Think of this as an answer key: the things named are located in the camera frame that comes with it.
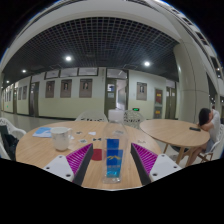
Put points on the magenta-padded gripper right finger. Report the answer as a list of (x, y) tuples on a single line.
[(146, 159)]

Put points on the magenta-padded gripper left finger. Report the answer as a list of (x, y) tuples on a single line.
[(78, 159)]

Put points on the clear blue-labelled water bottle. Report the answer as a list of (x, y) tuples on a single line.
[(114, 156)]

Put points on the flat round red coaster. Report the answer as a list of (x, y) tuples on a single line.
[(97, 155)]

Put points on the white ceramic mug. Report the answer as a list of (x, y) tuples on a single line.
[(61, 138)]

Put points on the round wooden table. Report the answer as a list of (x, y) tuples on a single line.
[(173, 131)]

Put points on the blue and white paper booklet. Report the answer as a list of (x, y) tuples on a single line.
[(41, 132)]

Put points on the green exit sign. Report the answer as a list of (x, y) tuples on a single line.
[(135, 109)]

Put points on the black phone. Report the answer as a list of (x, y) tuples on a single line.
[(195, 129)]

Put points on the open dark green doorway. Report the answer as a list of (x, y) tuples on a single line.
[(110, 96)]

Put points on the black bag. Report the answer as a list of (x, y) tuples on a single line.
[(9, 143)]

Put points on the person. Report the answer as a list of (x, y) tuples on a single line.
[(211, 125)]

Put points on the round ceiling lights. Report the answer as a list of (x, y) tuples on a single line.
[(68, 58)]

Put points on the framed wall portraits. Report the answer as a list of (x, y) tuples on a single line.
[(85, 88)]

